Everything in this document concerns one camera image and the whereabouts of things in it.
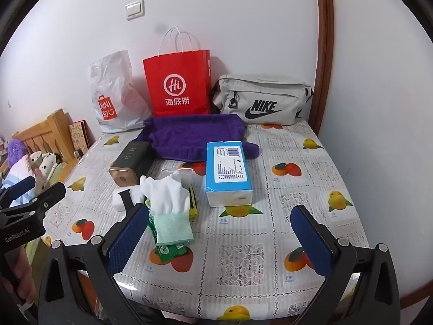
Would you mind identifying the brown wooden door frame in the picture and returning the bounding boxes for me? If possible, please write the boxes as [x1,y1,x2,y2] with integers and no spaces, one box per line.
[308,0,335,135]

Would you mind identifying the fruit print tablecloth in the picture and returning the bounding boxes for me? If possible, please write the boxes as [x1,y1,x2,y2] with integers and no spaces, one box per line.
[40,120,371,322]

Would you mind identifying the white gloves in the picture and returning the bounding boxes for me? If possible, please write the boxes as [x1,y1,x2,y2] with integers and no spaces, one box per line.
[139,172,194,246]

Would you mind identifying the black strap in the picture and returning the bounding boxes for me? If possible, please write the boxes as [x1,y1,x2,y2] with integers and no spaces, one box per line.
[117,188,136,214]

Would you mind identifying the left human hand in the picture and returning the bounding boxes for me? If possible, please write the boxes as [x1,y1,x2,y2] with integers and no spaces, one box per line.
[1,246,36,303]

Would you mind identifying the spotted white plush toy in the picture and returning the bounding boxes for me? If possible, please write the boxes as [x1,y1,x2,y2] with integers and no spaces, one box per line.
[30,151,57,191]

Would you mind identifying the white wall switch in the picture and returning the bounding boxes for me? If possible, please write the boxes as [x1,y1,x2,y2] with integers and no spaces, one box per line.
[125,0,145,21]

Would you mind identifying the green snack packet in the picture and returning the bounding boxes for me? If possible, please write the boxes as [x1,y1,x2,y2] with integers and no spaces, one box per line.
[147,216,191,264]

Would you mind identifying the purple towel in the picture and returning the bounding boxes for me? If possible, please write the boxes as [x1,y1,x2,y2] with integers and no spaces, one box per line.
[135,115,260,162]

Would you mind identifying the blue tissue pack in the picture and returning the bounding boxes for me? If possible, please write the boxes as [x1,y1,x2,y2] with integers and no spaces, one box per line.
[205,141,252,208]

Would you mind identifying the purple plush toy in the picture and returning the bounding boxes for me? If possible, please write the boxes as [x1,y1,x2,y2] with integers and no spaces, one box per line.
[7,139,29,168]

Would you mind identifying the green gold tea tin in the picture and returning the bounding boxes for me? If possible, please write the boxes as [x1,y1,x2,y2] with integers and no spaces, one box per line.
[109,141,156,187]

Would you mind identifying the white Miniso plastic bag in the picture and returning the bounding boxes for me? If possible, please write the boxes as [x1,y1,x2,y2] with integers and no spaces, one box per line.
[90,51,151,134]

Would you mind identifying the red paper shopping bag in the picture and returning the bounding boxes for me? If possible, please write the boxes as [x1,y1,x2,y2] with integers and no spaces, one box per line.
[142,26,212,118]

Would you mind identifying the grey Nike waist bag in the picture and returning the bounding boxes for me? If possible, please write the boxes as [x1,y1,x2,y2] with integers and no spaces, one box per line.
[211,74,313,125]

